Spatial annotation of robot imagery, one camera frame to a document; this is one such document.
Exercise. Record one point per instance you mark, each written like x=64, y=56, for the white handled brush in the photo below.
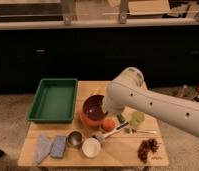
x=103, y=136

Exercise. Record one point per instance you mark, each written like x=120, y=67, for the metal spoon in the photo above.
x=142, y=131

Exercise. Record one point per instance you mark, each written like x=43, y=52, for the yellow banana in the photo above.
x=93, y=95

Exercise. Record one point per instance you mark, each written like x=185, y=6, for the green cup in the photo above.
x=137, y=118

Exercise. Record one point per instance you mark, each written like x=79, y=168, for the wooden table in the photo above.
x=120, y=150

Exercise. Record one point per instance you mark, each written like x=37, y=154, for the grey blue cloth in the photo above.
x=43, y=148

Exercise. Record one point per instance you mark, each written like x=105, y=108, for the orange bowl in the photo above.
x=92, y=118

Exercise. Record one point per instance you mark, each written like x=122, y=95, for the green cucumber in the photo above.
x=120, y=118

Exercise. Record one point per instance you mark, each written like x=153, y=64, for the green plastic tray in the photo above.
x=54, y=101

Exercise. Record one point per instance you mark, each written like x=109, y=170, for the small metal cup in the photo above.
x=74, y=139

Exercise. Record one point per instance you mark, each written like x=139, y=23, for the blue sponge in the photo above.
x=58, y=147

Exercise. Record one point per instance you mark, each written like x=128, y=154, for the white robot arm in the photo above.
x=125, y=91

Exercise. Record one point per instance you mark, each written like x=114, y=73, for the orange fruit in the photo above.
x=108, y=125

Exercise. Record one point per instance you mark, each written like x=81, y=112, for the dark purple bowl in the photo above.
x=94, y=103

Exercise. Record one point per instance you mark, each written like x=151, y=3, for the bunch of dark grapes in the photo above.
x=150, y=145

